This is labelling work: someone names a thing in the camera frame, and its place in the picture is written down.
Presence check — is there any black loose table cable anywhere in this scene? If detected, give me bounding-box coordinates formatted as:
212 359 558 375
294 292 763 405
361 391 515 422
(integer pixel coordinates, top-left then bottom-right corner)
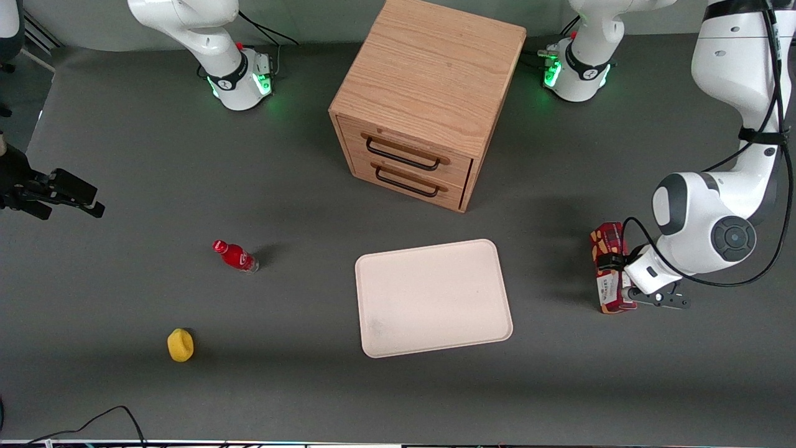
24 405 147 448

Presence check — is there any cream plastic tray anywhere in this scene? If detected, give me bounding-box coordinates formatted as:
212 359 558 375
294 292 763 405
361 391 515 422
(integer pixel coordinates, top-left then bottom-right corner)
354 239 514 359

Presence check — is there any black left base cable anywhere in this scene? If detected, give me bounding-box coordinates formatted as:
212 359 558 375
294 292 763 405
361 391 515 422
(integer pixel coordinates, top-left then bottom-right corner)
521 17 583 70

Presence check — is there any wooden drawer front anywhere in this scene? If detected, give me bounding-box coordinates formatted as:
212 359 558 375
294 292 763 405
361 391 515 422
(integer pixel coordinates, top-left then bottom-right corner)
336 114 474 189
349 154 468 212

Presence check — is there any yellow sponge toy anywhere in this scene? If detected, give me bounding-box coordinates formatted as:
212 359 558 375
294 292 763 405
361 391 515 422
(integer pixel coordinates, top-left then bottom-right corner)
167 328 195 363

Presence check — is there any black metal drawer handle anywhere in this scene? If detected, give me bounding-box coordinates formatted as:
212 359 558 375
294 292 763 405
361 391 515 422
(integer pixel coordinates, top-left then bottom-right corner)
371 161 449 198
361 132 451 172

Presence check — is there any red cookie box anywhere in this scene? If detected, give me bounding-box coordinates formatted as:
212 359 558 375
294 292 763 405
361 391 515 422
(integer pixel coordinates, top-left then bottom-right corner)
590 222 639 314

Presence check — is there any black right base cable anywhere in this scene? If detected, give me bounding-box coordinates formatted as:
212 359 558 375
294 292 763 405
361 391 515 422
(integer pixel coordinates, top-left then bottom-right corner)
238 11 300 79

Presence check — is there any black cable strap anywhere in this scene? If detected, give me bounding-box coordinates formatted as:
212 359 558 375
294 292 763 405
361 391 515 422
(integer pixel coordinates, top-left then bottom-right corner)
738 126 791 146

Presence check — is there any black right wrist mount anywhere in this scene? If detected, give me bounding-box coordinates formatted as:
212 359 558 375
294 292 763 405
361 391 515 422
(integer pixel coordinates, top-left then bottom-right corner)
0 131 53 220

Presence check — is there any small red soda bottle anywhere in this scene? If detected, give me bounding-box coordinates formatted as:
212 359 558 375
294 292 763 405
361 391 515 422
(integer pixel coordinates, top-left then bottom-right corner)
212 240 260 274

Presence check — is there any black base cable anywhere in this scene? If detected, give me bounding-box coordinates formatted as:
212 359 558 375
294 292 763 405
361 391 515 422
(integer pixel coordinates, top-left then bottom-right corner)
238 11 300 79
521 17 583 70

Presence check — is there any aluminium frame rail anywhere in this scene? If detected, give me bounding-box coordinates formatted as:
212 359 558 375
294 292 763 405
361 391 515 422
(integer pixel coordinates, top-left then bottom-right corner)
21 11 64 58

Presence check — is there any oak wooden drawer cabinet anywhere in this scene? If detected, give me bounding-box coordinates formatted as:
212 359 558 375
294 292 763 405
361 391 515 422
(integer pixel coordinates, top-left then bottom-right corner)
328 0 528 214

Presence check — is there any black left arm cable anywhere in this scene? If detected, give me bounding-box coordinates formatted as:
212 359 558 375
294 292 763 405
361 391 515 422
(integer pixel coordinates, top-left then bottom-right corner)
621 0 796 289

